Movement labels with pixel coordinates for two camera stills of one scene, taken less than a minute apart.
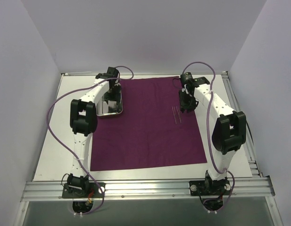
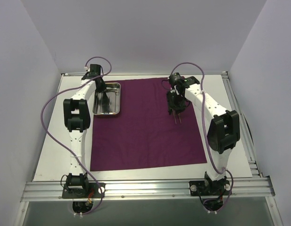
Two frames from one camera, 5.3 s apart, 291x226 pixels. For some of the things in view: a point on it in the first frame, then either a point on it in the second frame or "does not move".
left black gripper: x=114 y=92 -> x=100 y=85
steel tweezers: x=178 y=113 does not move
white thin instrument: x=174 y=114 does not move
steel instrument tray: x=109 y=107 does not move
